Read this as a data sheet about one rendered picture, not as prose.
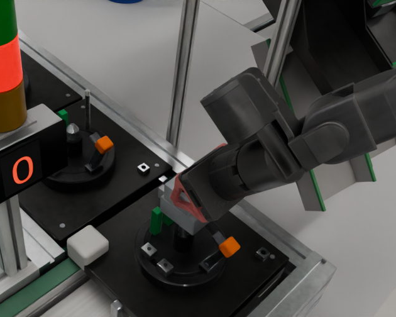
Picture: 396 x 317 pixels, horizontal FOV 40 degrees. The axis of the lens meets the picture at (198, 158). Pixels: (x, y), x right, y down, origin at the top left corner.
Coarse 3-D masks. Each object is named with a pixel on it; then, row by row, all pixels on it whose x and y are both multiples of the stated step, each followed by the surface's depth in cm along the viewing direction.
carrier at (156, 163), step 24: (72, 120) 101; (96, 120) 102; (72, 144) 89; (120, 144) 98; (72, 168) 90; (96, 168) 89; (120, 168) 94; (168, 168) 95; (24, 192) 87; (48, 192) 88; (72, 192) 89; (96, 192) 89; (120, 192) 90; (48, 216) 85; (72, 216) 85; (96, 216) 86
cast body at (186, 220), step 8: (168, 184) 73; (160, 192) 78; (168, 192) 73; (184, 192) 72; (160, 200) 76; (168, 200) 74; (184, 200) 71; (160, 208) 77; (168, 208) 75; (176, 208) 74; (168, 216) 76; (176, 216) 75; (184, 216) 73; (192, 216) 73; (184, 224) 74; (192, 224) 73; (200, 224) 74; (192, 232) 74
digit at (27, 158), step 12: (36, 144) 59; (12, 156) 57; (24, 156) 59; (36, 156) 60; (12, 168) 58; (24, 168) 60; (36, 168) 61; (12, 180) 59; (24, 180) 61; (36, 180) 62; (12, 192) 61
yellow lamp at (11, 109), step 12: (0, 96) 52; (12, 96) 53; (24, 96) 55; (0, 108) 53; (12, 108) 54; (24, 108) 56; (0, 120) 54; (12, 120) 55; (24, 120) 56; (0, 132) 55
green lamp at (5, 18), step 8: (0, 0) 46; (8, 0) 47; (0, 8) 46; (8, 8) 47; (0, 16) 47; (8, 16) 48; (0, 24) 47; (8, 24) 48; (16, 24) 50; (0, 32) 48; (8, 32) 48; (16, 32) 50; (0, 40) 48; (8, 40) 49
